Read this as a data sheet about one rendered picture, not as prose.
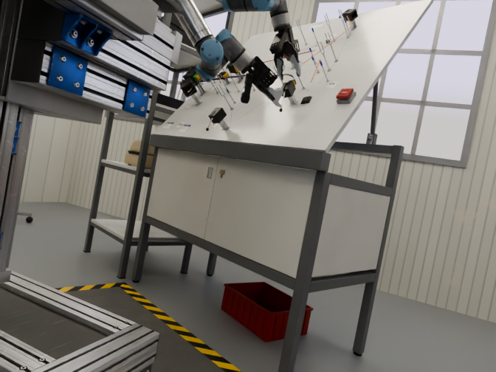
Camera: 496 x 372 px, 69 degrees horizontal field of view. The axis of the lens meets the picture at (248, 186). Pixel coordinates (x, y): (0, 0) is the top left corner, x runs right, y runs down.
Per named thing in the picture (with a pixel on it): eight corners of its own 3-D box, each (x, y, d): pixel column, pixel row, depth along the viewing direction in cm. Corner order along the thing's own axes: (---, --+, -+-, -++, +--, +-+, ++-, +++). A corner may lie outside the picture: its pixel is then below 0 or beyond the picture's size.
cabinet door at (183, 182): (203, 239, 169) (218, 156, 167) (146, 215, 207) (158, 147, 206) (206, 239, 170) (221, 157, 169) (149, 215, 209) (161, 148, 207)
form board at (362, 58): (154, 136, 208) (152, 133, 207) (253, 38, 249) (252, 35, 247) (326, 153, 124) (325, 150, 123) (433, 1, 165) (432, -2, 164)
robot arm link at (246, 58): (232, 64, 134) (230, 63, 141) (241, 73, 135) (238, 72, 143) (247, 49, 133) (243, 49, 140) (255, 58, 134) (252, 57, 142)
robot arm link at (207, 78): (192, 63, 126) (212, 40, 127) (193, 71, 138) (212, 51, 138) (209, 79, 127) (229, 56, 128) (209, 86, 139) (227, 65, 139)
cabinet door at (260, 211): (294, 278, 129) (314, 170, 128) (202, 239, 168) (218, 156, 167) (298, 277, 131) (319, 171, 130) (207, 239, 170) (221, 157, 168)
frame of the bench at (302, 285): (283, 393, 128) (325, 171, 125) (131, 280, 212) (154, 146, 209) (363, 355, 170) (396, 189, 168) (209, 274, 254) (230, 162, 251)
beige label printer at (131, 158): (140, 167, 217) (145, 136, 217) (122, 164, 231) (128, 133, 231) (180, 174, 240) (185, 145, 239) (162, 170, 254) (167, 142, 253)
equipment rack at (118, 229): (119, 279, 210) (175, -39, 204) (81, 250, 253) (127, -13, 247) (189, 274, 246) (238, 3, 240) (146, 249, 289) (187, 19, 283)
